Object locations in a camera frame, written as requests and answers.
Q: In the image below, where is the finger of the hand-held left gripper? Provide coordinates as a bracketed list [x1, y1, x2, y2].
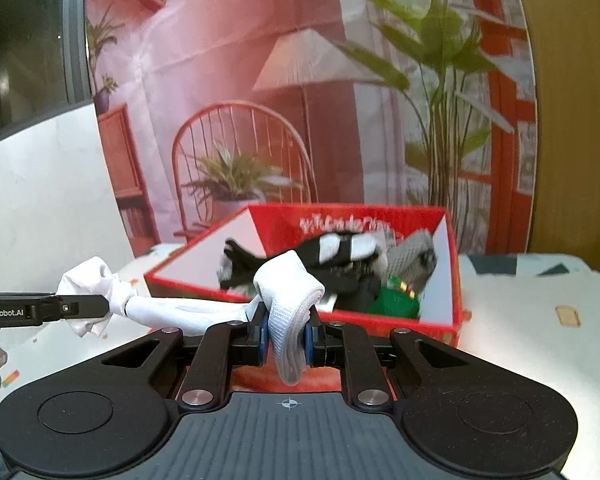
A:
[42, 293, 112, 321]

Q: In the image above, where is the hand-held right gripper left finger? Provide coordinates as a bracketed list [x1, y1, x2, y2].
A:
[102, 317, 272, 414]

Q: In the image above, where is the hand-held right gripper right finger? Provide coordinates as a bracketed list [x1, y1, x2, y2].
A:
[302, 322, 470, 414]

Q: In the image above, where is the white ribbed sock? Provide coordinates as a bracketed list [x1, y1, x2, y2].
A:
[252, 251, 327, 387]

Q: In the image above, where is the white smooth sock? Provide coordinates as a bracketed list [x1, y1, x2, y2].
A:
[55, 256, 264, 339]

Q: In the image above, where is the green cloth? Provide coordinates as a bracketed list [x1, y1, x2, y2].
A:
[367, 275, 424, 319]

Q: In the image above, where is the black and white sock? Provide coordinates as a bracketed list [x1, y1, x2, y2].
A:
[219, 230, 397, 292]

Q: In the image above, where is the red strawberry print cardboard box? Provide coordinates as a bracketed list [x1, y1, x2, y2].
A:
[144, 203, 473, 349]

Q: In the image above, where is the grey knit sock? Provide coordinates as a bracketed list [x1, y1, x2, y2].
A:
[386, 229, 440, 291]

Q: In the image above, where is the cartoon print white tablecloth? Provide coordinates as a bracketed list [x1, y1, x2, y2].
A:
[0, 242, 600, 473]

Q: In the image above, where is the dark window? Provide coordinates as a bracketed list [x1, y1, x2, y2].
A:
[0, 0, 94, 152]

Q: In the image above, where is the wooden board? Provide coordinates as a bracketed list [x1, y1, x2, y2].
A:
[509, 0, 600, 257]

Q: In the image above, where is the printed room scene wall tapestry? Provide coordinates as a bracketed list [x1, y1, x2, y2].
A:
[84, 0, 539, 257]

